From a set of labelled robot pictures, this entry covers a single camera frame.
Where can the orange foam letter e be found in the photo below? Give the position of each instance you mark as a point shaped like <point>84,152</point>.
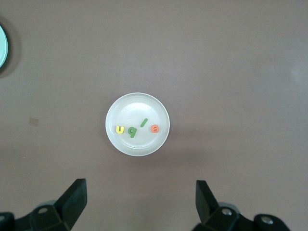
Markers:
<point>151,128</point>

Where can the pale green plate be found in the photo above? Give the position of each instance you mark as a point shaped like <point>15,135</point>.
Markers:
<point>3,45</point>

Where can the yellow foam letter u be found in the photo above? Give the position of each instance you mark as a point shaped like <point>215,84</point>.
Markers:
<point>117,130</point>

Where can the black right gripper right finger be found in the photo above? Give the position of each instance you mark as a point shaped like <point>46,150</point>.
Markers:
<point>207,207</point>

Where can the green foam letter l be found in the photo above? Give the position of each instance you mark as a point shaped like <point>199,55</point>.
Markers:
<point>144,123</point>

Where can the beige brown plate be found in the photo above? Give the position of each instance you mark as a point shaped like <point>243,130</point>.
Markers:
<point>134,108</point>

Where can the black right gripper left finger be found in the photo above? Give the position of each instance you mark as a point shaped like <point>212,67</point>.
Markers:
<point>67,207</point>

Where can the green foam letter q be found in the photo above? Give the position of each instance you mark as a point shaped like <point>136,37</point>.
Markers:
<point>134,133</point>

